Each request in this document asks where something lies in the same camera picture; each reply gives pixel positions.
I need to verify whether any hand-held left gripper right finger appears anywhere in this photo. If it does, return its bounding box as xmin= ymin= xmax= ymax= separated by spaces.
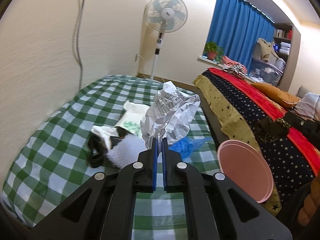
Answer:
xmin=162 ymin=137 xmax=292 ymax=240

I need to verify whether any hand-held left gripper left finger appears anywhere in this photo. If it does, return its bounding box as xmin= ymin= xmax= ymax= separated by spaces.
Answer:
xmin=27 ymin=137 xmax=158 ymax=240

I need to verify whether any white plastic bag green print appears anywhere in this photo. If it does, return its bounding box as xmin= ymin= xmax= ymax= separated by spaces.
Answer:
xmin=115 ymin=100 xmax=150 ymax=137

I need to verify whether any white printed paper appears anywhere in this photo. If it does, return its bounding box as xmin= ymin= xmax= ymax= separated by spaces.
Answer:
xmin=140 ymin=81 xmax=201 ymax=151

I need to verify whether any black foil wrapper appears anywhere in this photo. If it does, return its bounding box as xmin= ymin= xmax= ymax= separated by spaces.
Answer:
xmin=87 ymin=127 xmax=128 ymax=168

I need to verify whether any pink plastic bin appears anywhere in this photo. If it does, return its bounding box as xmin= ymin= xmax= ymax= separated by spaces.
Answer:
xmin=217 ymin=139 xmax=273 ymax=204

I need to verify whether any blue plastic bag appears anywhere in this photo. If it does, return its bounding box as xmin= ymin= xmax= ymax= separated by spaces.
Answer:
xmin=170 ymin=136 xmax=213 ymax=161

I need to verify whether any white foam wrap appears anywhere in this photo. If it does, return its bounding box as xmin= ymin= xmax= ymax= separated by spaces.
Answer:
xmin=106 ymin=134 xmax=150 ymax=170

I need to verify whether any olive star bedsheet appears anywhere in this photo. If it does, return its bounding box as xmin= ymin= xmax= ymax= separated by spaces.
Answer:
xmin=192 ymin=75 xmax=282 ymax=217

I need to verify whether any navy star blanket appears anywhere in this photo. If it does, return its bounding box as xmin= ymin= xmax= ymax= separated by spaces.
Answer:
xmin=201 ymin=70 xmax=316 ymax=205

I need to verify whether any green checked tablecloth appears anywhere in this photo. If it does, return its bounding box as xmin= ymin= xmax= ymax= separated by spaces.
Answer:
xmin=0 ymin=74 xmax=220 ymax=232

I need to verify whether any white window sill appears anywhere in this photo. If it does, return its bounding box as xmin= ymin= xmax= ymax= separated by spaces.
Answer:
xmin=198 ymin=56 xmax=225 ymax=68

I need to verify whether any red blanket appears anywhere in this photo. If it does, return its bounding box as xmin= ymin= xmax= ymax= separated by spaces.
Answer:
xmin=209 ymin=67 xmax=320 ymax=178

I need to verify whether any zebra striped cloth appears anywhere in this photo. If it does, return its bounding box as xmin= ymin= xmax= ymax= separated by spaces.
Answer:
xmin=223 ymin=64 xmax=247 ymax=78

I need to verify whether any pink folded cloth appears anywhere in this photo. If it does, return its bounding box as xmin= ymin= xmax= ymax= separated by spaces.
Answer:
xmin=222 ymin=55 xmax=248 ymax=72

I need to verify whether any potted green plant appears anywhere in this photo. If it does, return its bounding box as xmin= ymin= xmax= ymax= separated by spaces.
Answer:
xmin=204 ymin=41 xmax=225 ymax=62

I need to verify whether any orange pillow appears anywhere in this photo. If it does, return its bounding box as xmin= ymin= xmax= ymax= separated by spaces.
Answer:
xmin=251 ymin=82 xmax=302 ymax=108

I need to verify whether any clear plastic storage box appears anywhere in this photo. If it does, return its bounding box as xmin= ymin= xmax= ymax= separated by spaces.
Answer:
xmin=249 ymin=57 xmax=286 ymax=85

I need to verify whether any dark cloth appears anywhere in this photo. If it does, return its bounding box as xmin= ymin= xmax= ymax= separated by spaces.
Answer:
xmin=256 ymin=111 xmax=320 ymax=142

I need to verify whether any orange brown cloth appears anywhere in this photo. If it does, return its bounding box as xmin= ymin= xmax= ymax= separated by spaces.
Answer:
xmin=297 ymin=179 xmax=320 ymax=227

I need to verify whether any white standing fan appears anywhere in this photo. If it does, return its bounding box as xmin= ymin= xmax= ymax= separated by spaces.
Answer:
xmin=144 ymin=0 xmax=188 ymax=81

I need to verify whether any blue curtain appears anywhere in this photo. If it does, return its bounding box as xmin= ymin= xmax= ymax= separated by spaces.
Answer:
xmin=205 ymin=0 xmax=275 ymax=68

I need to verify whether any beige coat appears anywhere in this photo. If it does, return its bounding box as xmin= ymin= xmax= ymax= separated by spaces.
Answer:
xmin=256 ymin=38 xmax=278 ymax=63

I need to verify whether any grey plaid cloth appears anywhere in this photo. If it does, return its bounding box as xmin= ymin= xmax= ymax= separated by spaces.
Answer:
xmin=294 ymin=92 xmax=320 ymax=121

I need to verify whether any wooden bookshelf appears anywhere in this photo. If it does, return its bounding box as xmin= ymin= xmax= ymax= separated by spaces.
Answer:
xmin=272 ymin=23 xmax=293 ymax=61

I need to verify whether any grey wall cable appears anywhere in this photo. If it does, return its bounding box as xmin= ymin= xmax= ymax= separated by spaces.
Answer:
xmin=73 ymin=0 xmax=91 ymax=91

